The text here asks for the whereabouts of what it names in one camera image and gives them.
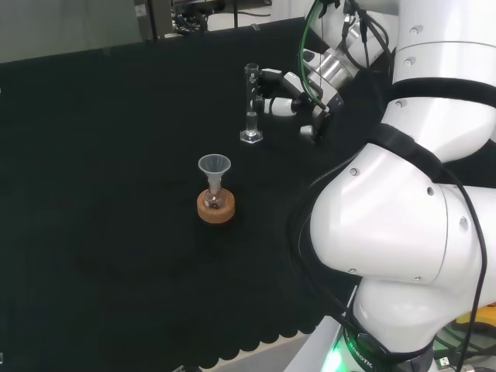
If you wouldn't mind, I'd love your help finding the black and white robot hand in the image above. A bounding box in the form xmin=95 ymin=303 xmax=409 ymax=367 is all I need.
xmin=253 ymin=48 xmax=346 ymax=146

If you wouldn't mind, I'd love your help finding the clear glass graduated cylinder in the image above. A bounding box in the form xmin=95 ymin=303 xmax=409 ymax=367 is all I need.
xmin=239 ymin=63 xmax=265 ymax=146

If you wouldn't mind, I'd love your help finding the clear plastic funnel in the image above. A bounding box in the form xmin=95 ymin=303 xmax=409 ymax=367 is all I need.
xmin=198 ymin=153 xmax=233 ymax=194

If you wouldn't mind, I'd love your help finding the small round-bottom glass flask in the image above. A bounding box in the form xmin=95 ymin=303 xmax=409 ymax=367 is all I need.
xmin=204 ymin=181 xmax=226 ymax=211

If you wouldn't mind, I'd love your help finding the black bench cloth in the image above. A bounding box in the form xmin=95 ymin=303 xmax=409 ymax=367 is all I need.
xmin=0 ymin=16 xmax=393 ymax=370

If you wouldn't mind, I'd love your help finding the yellow stop button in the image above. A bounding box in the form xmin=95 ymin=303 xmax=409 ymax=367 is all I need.
xmin=456 ymin=301 xmax=496 ymax=335

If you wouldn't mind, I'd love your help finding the green cable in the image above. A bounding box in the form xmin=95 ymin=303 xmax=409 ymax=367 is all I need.
xmin=297 ymin=0 xmax=331 ymax=114

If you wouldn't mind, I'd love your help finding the cork ring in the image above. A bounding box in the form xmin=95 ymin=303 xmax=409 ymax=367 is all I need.
xmin=196 ymin=188 xmax=237 ymax=226

